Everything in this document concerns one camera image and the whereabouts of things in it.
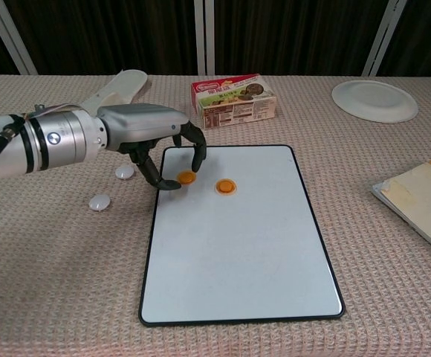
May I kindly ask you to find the white round magnet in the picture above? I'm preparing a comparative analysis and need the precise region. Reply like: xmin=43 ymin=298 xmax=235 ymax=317
xmin=88 ymin=193 xmax=111 ymax=213
xmin=114 ymin=165 xmax=136 ymax=181

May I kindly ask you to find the white paper plate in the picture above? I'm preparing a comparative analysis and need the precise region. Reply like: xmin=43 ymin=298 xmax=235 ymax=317
xmin=331 ymin=80 xmax=419 ymax=123

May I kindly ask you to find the white cloth slipper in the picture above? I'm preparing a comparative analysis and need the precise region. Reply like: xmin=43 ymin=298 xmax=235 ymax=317
xmin=78 ymin=69 xmax=149 ymax=113

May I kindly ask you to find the dark pleated curtain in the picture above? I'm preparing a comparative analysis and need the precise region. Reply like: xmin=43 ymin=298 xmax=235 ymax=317
xmin=0 ymin=0 xmax=431 ymax=77

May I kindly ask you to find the orange round magnet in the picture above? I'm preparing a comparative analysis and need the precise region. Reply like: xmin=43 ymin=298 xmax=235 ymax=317
xmin=176 ymin=170 xmax=198 ymax=186
xmin=214 ymin=178 xmax=239 ymax=196

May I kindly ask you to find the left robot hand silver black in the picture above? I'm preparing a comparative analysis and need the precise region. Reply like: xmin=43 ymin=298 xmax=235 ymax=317
xmin=98 ymin=104 xmax=207 ymax=191

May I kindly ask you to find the white rectangular board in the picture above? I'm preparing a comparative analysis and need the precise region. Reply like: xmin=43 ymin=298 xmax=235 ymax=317
xmin=138 ymin=144 xmax=346 ymax=328

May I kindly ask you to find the beige waffle tablecloth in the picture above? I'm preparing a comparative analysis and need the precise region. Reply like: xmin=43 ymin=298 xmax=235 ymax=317
xmin=0 ymin=74 xmax=431 ymax=357

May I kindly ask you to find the white metal frame post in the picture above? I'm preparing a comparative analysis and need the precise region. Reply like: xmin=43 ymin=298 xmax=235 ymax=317
xmin=0 ymin=0 xmax=38 ymax=75
xmin=205 ymin=0 xmax=216 ymax=75
xmin=362 ymin=0 xmax=409 ymax=77
xmin=194 ymin=0 xmax=206 ymax=75

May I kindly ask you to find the yellow covered book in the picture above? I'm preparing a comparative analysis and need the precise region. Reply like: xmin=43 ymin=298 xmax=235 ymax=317
xmin=370 ymin=160 xmax=431 ymax=263

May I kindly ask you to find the red green cookie box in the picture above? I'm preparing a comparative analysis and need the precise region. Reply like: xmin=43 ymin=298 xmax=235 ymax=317
xmin=190 ymin=73 xmax=278 ymax=130

